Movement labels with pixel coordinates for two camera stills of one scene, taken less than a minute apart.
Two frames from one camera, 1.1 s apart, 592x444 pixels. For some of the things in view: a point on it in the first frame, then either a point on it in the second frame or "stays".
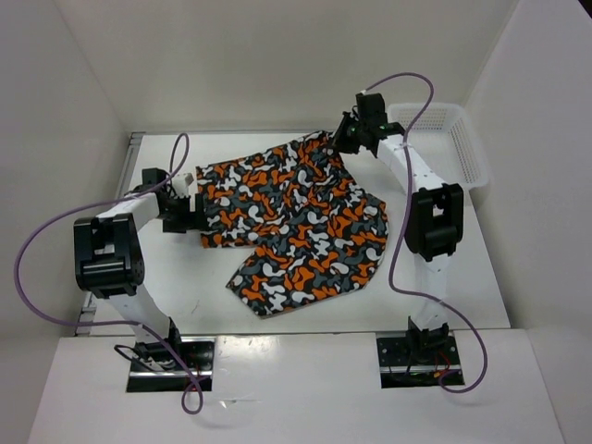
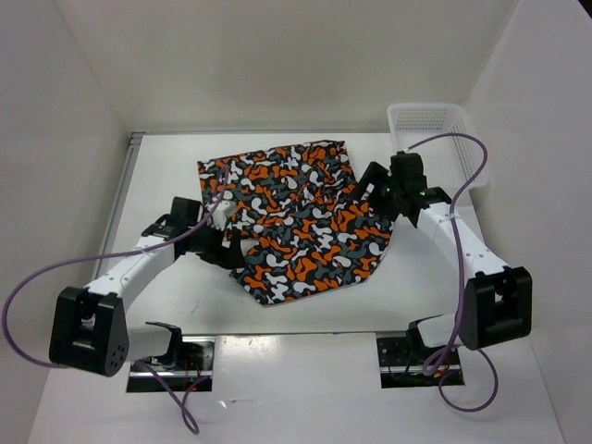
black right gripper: (339, 137) -> (374, 174)
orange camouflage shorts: (314, 234) stays
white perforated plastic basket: (446, 141) stays
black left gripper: (190, 219) -> (230, 257)
